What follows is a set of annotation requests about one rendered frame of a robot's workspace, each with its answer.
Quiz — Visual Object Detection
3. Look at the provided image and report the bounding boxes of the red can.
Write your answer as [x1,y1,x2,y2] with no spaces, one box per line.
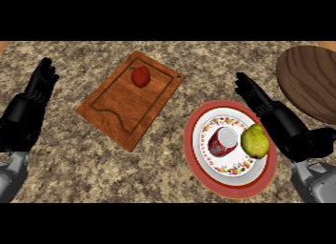
[206,126,240,158]

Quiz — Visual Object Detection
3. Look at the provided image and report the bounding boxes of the brown wooden bowl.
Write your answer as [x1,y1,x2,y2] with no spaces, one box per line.
[274,45,336,126]

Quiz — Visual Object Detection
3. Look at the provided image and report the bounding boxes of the red round placemat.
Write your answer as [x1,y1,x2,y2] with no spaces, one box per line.
[181,99,280,200]

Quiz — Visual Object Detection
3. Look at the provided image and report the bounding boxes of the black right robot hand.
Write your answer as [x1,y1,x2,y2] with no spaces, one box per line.
[233,71,336,163]

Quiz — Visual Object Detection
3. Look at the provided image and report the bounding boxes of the green pear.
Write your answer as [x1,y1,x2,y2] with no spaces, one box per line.
[239,123,271,160]

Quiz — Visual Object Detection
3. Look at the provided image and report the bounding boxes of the white floral-rimmed plate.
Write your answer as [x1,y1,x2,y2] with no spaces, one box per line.
[191,108,268,187]

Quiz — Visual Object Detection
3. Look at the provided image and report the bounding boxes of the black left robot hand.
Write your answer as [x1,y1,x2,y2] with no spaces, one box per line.
[0,56,60,153]

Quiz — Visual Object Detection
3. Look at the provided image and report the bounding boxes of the brown wooden cutting board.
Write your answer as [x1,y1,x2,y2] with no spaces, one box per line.
[75,50,186,153]

